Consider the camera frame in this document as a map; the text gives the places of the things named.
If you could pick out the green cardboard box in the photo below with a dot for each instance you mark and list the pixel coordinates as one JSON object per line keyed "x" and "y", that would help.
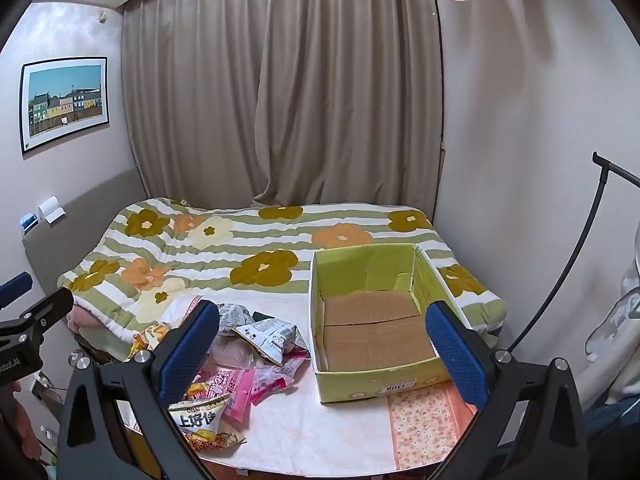
{"x": 370, "y": 330}

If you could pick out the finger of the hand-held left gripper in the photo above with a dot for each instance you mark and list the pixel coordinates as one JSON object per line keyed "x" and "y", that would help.
{"x": 45, "y": 310}
{"x": 15, "y": 287}

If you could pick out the white paper roll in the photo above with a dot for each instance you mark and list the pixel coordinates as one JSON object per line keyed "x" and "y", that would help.
{"x": 51, "y": 208}

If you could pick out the pink striped snack packet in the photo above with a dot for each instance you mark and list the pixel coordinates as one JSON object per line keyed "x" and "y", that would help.
{"x": 225, "y": 385}

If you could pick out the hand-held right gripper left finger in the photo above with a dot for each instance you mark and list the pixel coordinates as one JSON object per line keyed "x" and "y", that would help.
{"x": 190, "y": 347}

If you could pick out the beige curtain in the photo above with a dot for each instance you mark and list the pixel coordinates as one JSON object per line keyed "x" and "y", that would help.
{"x": 280, "y": 85}

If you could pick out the pink pillow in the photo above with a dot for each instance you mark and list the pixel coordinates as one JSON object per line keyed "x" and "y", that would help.
{"x": 82, "y": 320}

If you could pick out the white garment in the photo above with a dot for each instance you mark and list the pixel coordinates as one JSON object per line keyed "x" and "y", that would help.
{"x": 617, "y": 325}

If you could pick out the black curved stand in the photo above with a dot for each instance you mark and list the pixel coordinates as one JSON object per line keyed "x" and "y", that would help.
{"x": 580, "y": 240}

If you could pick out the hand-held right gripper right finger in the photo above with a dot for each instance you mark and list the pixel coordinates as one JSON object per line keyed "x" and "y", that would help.
{"x": 456, "y": 355}

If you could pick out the blue jeans leg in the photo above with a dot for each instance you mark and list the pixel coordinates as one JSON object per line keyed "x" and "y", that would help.
{"x": 610, "y": 417}

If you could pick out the person's left hand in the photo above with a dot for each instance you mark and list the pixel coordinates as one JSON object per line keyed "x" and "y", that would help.
{"x": 17, "y": 425}

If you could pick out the yellow white snack packet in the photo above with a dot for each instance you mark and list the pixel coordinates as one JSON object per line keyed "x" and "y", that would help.
{"x": 200, "y": 422}

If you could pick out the grey printed snack packet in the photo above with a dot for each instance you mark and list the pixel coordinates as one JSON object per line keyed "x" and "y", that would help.
{"x": 235, "y": 316}
{"x": 267, "y": 340}

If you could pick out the small blue box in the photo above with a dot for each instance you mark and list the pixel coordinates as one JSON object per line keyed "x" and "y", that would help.
{"x": 29, "y": 221}

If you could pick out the grey padded headboard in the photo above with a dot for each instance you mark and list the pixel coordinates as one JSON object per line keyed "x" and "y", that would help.
{"x": 85, "y": 220}

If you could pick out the framed wall poster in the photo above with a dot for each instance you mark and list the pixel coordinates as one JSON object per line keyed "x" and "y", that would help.
{"x": 65, "y": 100}

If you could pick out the dark green snack packet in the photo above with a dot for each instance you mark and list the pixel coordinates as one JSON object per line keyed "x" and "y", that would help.
{"x": 261, "y": 316}

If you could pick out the floral striped blanket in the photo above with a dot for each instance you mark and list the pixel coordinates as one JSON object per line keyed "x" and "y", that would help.
{"x": 225, "y": 245}

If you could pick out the orange floral mat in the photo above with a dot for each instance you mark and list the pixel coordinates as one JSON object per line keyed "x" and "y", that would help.
{"x": 430, "y": 425}

